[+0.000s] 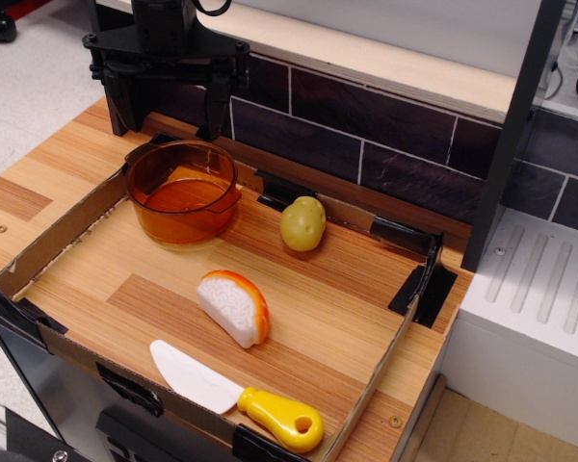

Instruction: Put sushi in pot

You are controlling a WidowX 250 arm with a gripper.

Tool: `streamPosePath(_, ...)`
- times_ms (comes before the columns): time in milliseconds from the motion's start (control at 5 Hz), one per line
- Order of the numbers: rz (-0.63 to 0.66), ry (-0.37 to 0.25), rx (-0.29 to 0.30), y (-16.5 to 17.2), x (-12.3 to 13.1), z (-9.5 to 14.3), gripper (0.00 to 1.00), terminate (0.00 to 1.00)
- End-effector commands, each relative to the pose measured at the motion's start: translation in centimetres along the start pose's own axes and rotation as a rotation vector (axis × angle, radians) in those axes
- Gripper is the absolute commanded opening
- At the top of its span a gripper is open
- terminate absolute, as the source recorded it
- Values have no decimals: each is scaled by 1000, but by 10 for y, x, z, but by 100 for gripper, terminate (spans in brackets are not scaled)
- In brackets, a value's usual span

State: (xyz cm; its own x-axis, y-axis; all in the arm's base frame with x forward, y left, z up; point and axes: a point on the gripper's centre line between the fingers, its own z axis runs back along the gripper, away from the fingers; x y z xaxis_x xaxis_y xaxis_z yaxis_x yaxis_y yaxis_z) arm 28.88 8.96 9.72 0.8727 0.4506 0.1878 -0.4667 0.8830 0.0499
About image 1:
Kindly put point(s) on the white ribbed drainer board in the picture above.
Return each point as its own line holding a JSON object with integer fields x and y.
{"x": 526, "y": 285}

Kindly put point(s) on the black caster wheel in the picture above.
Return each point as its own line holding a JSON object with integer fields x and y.
{"x": 8, "y": 30}

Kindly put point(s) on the transparent orange plastic pot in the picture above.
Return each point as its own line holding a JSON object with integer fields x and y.
{"x": 183, "y": 192}

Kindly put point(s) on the light wooden shelf board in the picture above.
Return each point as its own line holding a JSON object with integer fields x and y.
{"x": 426, "y": 79}

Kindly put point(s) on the white toy knife yellow handle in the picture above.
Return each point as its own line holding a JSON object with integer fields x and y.
{"x": 296, "y": 425}

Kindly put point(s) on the brown cardboard fence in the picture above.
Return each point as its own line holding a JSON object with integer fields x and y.
{"x": 356, "y": 323}

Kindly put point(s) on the yellow toy potato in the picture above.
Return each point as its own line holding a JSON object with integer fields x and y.
{"x": 303, "y": 223}

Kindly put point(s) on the white and orange toy sushi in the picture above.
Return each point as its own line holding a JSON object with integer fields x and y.
{"x": 236, "y": 305}

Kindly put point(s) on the dark grey shelf post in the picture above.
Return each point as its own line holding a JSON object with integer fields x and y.
{"x": 518, "y": 118}

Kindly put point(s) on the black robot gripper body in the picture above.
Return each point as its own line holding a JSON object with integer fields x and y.
{"x": 168, "y": 42}

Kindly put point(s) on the dark left shelf post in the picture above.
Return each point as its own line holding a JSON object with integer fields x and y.
{"x": 104, "y": 18}

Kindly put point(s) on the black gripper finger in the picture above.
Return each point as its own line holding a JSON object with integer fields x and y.
{"x": 126, "y": 109}
{"x": 215, "y": 103}

